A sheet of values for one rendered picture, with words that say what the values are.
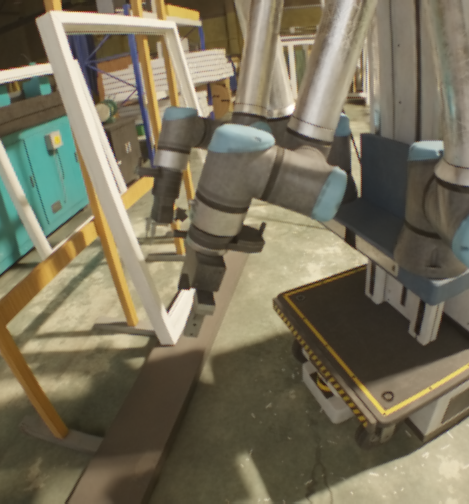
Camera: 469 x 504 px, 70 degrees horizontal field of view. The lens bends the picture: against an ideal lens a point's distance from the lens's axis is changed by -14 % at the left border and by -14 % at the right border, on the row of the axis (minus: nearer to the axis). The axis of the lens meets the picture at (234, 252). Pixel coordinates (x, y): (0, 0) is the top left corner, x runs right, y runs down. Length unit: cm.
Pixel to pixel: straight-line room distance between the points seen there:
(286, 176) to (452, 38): 32
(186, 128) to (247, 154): 45
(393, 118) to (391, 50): 20
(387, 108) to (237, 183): 69
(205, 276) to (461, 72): 50
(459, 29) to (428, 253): 46
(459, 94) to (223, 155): 36
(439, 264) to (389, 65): 58
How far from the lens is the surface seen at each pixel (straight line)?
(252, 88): 96
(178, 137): 97
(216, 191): 57
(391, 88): 116
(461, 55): 59
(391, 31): 117
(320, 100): 67
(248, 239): 64
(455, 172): 63
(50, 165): 345
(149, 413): 149
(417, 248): 85
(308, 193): 56
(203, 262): 60
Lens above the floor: 118
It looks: 29 degrees down
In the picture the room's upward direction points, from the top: 8 degrees counter-clockwise
